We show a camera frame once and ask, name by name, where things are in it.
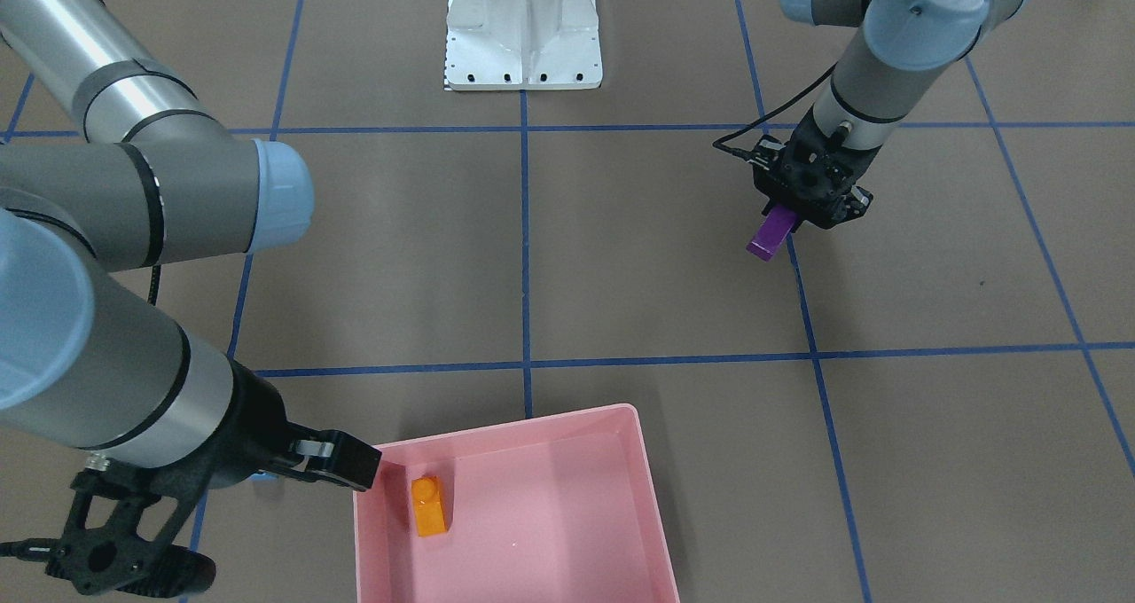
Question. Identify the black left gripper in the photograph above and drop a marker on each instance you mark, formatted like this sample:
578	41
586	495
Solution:
853	200

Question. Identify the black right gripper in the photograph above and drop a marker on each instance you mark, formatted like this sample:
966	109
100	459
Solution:
251	432

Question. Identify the purple toy block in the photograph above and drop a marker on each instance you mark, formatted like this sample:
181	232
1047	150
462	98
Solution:
778	223

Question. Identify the orange toy block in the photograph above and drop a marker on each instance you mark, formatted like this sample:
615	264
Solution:
428	506

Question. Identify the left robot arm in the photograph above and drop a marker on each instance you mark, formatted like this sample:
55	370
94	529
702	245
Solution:
899	49

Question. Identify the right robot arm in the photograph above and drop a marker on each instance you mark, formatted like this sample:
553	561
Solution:
163	415

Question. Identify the pink plastic box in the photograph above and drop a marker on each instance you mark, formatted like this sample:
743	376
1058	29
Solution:
554	509

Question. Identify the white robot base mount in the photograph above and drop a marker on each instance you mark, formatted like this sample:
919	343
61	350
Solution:
513	45

